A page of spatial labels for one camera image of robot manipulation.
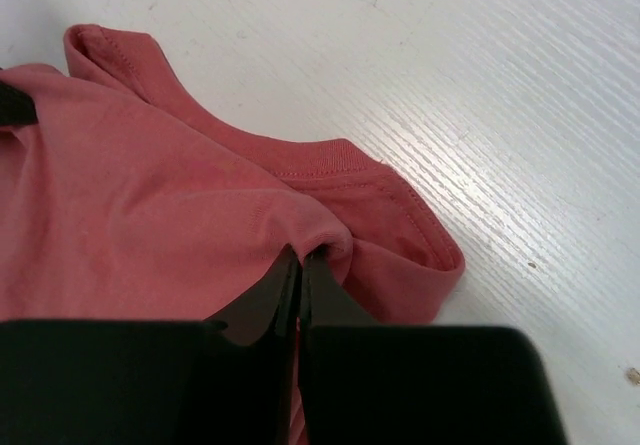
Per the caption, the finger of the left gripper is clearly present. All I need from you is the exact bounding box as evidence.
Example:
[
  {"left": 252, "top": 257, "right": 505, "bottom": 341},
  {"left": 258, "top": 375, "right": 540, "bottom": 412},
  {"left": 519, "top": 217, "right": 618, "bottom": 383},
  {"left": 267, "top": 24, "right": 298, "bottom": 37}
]
[{"left": 0, "top": 82, "right": 38, "bottom": 127}]

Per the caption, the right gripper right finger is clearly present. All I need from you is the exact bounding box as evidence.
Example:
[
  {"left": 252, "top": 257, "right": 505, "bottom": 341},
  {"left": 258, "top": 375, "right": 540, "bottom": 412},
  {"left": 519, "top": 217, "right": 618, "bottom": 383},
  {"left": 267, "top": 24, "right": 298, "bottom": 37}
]
[{"left": 299, "top": 252, "right": 385, "bottom": 444}]

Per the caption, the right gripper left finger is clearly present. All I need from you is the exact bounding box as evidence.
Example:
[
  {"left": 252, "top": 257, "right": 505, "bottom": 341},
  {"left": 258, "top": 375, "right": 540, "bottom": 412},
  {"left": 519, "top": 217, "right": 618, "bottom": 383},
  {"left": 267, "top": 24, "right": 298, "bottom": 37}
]
[{"left": 202, "top": 246, "right": 300, "bottom": 444}]

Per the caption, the pink t-shirt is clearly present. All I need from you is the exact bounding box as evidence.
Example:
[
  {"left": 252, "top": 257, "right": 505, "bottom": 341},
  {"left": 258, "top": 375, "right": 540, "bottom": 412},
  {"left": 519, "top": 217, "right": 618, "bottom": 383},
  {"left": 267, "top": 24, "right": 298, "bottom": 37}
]
[{"left": 1, "top": 25, "right": 465, "bottom": 325}]

